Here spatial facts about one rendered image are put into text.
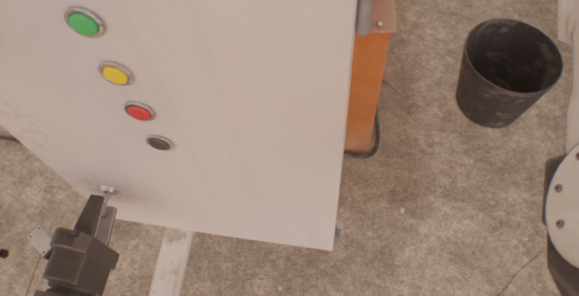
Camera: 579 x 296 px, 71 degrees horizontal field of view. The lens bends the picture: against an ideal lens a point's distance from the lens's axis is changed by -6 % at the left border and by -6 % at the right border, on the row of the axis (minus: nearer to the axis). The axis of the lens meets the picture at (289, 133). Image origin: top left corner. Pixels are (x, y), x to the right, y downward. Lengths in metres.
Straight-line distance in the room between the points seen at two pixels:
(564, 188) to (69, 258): 0.54
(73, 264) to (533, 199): 1.40
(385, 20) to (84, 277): 0.83
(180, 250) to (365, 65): 0.70
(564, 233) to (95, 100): 0.38
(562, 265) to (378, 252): 1.17
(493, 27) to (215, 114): 1.40
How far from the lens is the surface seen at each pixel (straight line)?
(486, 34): 1.69
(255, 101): 0.36
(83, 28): 0.34
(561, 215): 0.26
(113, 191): 0.67
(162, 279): 1.21
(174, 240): 1.22
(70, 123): 0.50
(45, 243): 0.65
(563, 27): 0.43
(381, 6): 1.10
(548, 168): 0.30
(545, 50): 1.70
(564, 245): 0.26
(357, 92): 1.24
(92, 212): 0.64
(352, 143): 1.49
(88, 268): 0.62
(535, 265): 1.55
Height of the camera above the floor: 1.35
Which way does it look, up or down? 59 degrees down
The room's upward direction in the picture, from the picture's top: 7 degrees counter-clockwise
